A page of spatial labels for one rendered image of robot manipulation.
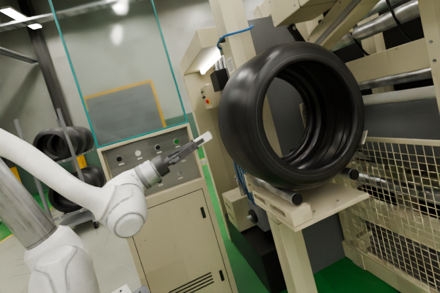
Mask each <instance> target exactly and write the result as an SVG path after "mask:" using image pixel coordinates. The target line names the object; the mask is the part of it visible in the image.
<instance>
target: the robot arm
mask: <svg viewBox="0 0 440 293"><path fill-rule="evenodd" d="M212 138H213V137H212V136H211V133H210V132H209V131H207V132H206V133H204V134H203V135H201V136H200V137H198V138H196V139H195V140H191V141H192V142H189V143H188V144H186V145H184V146H183V147H181V148H179V149H177V150H175V151H174V152H171V153H169V154H168V155H167V157H166V158H164V159H162V157H161V155H158V156H157V157H155V158H153V159H152V160H151V162H150V161H149V160H147V161H146V162H143V163H142V164H140V165H138V166H136V167H135V168H133V169H131V170H128V171H125V172H123V173H121V174H120V175H118V176H116V177H115V178H113V179H111V180H110V181H109V182H107V183H106V184H105V185H104V186H103V187H102V188H98V187H95V186H91V185H89V184H87V183H85V182H83V181H80V180H79V179H77V178H76V177H74V176H73V175H72V174H70V173H69V172H68V171H66V170H65V169H64V168H62V167H61V166H60V165H58V164H57V163H56V162H54V161H53V160H51V159H50V158H49V157H48V156H46V155H45V154H43V153H42V152H41V151H40V150H38V149H37V148H35V147H34V146H32V145H31V144H29V143H27V142H25V141H24V140H22V139H20V138H18V137H17V136H15V135H13V134H11V133H9V132H7V131H5V130H3V129H1V128H0V156H1V157H4V158H6V159H8V160H10V161H12V162H14V163H15V164H17V165H19V166H20V167H22V168H23V169H25V170H26V171H27V172H29V173H31V174H32V175H33V176H34V177H36V178H38V179H39V180H40V181H42V182H43V183H45V184H46V185H47V186H49V187H51V189H53V190H55V191H56V192H57V193H59V194H61V195H62V196H63V197H65V198H67V199H68V200H70V201H72V202H74V203H76V204H78V205H80V206H82V207H84V208H86V209H88V210H90V211H92V212H93V214H94V216H95V219H96V220H97V221H98V222H101V223H102V224H103V225H104V226H106V228H108V229H109V231H110V232H111V233H112V234H113V235H115V236H117V237H119V238H124V239H125V238H129V237H133V236H135V235H136V234H138V233H139V232H140V231H141V229H142V227H143V225H144V223H145V222H146V220H147V201H146V199H145V195H144V193H145V191H146V190H147V189H149V188H150V187H152V186H153V185H155V184H156V183H158V182H160V181H161V178H160V177H163V176H165V175H167V174H168V173H169V172H170V169H169V168H168V166H170V165H172V164H173V165H175V164H177V163H178V162H179V161H181V160H182V159H183V158H184V157H186V156H188V155H189V154H190V153H192V152H193V151H194V150H196V149H199V146H201V145H203V144H204V143H206V142H207V141H209V140H210V139H212ZM0 220H1V221H2V222H3V223H4V224H5V226H6V227H7V228H8V229H9V230H10V231H11V232H12V233H13V234H14V236H15V237H16V238H17V239H18V240H19V241H20V242H21V244H23V246H24V247H25V248H26V250H25V253H24V262H25V264H26V266H27V267H28V269H29V270H30V272H31V275H30V278H29V283H28V293H100V288H99V285H98V280H97V277H96V273H95V271H94V267H93V260H92V254H91V252H90V249H89V247H88V245H87V244H86V242H85V241H83V240H82V239H81V238H80V237H79V236H78V235H77V234H76V233H75V232H74V231H73V230H72V229H71V228H70V227H69V226H61V225H59V226H57V225H55V223H54V222H53V221H52V220H51V218H50V217H49V216H48V215H47V214H46V213H45V211H44V210H43V209H42V207H41V206H40V205H39V204H38V203H37V202H36V201H35V199H34V198H33V196H32V195H31V194H30V193H29V192H28V191H27V190H26V188H25V187H24V185H23V184H22V183H21V182H20V181H19V180H18V179H17V177H16V176H15V175H14V173H13V172H12V171H11V170H10V169H9V168H8V166H7V165H6V164H5V162H4V161H3V160H2V159H1V158H0Z"/></svg>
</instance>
